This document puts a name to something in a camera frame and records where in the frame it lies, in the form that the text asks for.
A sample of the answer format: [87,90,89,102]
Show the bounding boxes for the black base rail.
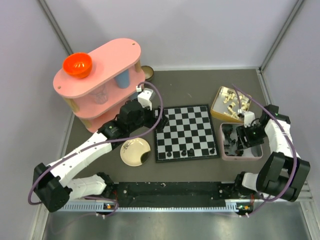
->
[90,181,259,208]

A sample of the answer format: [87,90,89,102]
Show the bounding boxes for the cream plate with flower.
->
[120,138,151,167]

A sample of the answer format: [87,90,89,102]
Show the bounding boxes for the pink tin box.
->
[218,122,263,162]

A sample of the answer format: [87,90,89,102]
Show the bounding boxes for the pink wooden shelf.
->
[53,38,145,133]

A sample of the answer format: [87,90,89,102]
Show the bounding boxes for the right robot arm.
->
[233,104,311,202]

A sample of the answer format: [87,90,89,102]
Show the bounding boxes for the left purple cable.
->
[27,81,165,217]

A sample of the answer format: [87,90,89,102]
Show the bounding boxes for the upper blue cup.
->
[114,69,130,89]

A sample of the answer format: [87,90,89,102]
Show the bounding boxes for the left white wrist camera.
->
[136,86,155,111]

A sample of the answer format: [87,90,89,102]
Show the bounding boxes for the orange bowl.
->
[62,52,93,79]

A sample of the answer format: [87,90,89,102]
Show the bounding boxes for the black white chessboard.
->
[153,104,221,163]

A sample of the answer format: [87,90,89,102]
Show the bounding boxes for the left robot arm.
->
[30,100,168,213]

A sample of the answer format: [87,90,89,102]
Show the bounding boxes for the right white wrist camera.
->
[237,109,256,128]

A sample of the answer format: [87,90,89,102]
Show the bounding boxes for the yellow tin box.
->
[210,86,251,123]

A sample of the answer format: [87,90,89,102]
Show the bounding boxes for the clear drinking glass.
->
[89,84,108,105]

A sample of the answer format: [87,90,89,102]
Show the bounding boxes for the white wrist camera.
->
[136,86,155,111]
[237,109,256,128]

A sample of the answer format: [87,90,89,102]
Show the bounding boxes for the brown ceramic bowl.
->
[141,65,155,82]

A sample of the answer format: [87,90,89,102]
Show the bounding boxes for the black chess pieces heap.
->
[222,124,239,157]

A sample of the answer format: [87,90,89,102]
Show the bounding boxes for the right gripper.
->
[236,122,268,151]

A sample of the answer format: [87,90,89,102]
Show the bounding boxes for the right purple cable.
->
[232,83,302,218]

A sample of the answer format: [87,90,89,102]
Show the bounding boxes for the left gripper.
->
[128,101,168,133]

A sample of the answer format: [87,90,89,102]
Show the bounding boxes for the white chess pieces heap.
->
[223,92,250,120]

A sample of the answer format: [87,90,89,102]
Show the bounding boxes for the purple cable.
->
[232,83,302,218]
[27,81,165,217]

